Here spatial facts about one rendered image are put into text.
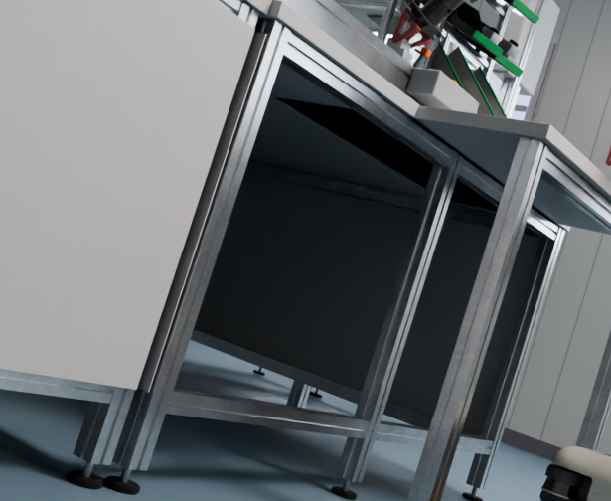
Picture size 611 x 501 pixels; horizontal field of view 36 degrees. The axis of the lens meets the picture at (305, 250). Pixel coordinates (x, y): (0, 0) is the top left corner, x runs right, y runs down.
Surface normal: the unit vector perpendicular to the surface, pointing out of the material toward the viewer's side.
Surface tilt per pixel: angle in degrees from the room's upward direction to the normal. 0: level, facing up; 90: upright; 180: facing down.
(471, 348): 90
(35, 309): 90
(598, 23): 90
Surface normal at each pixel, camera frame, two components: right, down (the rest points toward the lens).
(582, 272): -0.56, -0.23
